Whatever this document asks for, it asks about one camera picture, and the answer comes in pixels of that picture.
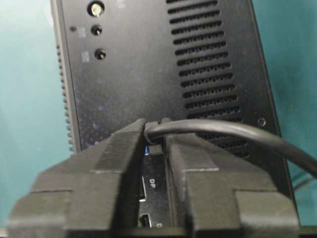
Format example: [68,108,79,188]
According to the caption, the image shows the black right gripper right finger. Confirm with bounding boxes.
[160,118,302,238]

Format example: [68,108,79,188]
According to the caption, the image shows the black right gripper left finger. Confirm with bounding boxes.
[7,119,146,238]

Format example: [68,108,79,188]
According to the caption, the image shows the grey USB cable with plug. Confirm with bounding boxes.
[143,119,317,179]

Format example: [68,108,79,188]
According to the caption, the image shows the black mini PC box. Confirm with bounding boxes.
[51,0,294,238]

